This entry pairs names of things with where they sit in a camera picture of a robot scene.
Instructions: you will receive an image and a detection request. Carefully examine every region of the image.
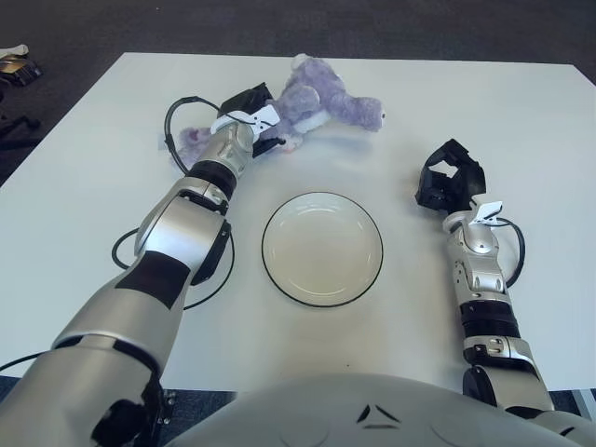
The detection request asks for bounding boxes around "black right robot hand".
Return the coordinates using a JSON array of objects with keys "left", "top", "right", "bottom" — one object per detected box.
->
[{"left": 413, "top": 138, "right": 489, "bottom": 211}]

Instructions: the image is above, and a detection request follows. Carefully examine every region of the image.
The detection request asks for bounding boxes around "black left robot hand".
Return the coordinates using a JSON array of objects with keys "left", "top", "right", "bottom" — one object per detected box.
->
[{"left": 217, "top": 82, "right": 288, "bottom": 159}]

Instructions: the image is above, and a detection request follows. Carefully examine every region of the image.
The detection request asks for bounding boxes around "purple plush bunny doll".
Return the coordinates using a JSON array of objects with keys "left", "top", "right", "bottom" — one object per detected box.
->
[{"left": 179, "top": 53, "right": 386, "bottom": 169}]

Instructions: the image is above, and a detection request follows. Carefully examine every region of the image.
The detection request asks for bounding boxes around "white plate with black rim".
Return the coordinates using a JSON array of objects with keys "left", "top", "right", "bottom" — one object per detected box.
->
[{"left": 261, "top": 192, "right": 385, "bottom": 308}]

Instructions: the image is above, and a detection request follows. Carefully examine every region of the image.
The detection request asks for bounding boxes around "dark box on floor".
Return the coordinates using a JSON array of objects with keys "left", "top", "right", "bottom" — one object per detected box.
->
[{"left": 0, "top": 54, "right": 44, "bottom": 88}]

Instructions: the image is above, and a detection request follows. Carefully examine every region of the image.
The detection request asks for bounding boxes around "black chair base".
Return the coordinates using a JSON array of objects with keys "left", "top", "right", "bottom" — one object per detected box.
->
[{"left": 0, "top": 111, "right": 41, "bottom": 150}]

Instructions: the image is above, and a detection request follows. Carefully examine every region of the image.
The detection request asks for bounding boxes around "grey table leg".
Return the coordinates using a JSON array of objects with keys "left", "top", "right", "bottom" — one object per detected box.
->
[{"left": 575, "top": 388, "right": 596, "bottom": 420}]

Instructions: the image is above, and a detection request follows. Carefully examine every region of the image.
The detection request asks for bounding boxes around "grey robot torso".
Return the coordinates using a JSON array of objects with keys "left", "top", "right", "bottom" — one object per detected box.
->
[{"left": 171, "top": 372, "right": 560, "bottom": 447}]

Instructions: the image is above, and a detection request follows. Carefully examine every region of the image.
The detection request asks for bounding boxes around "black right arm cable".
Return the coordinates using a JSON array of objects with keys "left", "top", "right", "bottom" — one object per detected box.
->
[{"left": 496, "top": 217, "right": 526, "bottom": 288}]

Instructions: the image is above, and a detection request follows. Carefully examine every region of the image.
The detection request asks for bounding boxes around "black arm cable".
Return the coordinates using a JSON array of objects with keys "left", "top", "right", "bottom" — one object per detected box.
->
[
  {"left": 0, "top": 95, "right": 234, "bottom": 373},
  {"left": 496, "top": 217, "right": 526, "bottom": 288}
]

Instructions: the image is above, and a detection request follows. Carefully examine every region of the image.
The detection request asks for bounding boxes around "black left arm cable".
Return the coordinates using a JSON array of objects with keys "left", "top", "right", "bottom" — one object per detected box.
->
[{"left": 0, "top": 95, "right": 234, "bottom": 373}]

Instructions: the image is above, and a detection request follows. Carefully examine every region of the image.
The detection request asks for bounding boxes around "black metal bracket with screws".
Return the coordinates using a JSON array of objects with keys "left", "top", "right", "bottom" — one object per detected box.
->
[{"left": 156, "top": 388, "right": 178, "bottom": 427}]

